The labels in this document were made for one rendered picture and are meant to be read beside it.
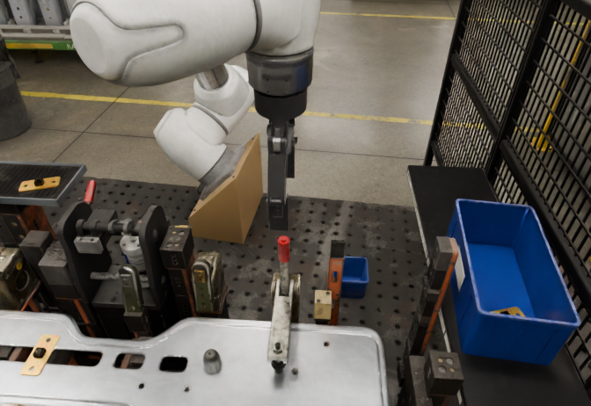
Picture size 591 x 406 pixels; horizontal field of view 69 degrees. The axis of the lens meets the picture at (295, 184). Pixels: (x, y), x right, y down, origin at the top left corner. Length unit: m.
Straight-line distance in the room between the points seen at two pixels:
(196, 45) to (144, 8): 0.06
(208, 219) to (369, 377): 0.80
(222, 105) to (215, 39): 0.97
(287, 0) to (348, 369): 0.66
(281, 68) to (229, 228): 0.97
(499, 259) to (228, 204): 0.79
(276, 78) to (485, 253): 0.71
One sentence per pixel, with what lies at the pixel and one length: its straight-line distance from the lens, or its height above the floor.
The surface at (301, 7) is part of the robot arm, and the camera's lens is 0.53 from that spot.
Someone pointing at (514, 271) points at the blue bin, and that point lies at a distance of 1.09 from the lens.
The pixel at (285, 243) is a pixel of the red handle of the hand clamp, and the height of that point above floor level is 1.21.
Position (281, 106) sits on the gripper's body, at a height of 1.50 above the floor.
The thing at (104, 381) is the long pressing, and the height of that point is 1.00.
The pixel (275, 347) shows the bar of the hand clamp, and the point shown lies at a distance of 0.81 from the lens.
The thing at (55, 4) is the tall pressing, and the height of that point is 0.51.
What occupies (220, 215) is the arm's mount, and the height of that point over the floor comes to 0.82.
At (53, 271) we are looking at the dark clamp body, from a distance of 1.07.
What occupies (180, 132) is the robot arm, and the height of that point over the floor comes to 1.07.
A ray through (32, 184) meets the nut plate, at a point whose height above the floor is 1.16.
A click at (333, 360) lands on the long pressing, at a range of 0.89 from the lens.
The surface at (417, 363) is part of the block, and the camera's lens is 0.92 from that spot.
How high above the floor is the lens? 1.78
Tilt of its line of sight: 38 degrees down
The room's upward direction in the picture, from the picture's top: straight up
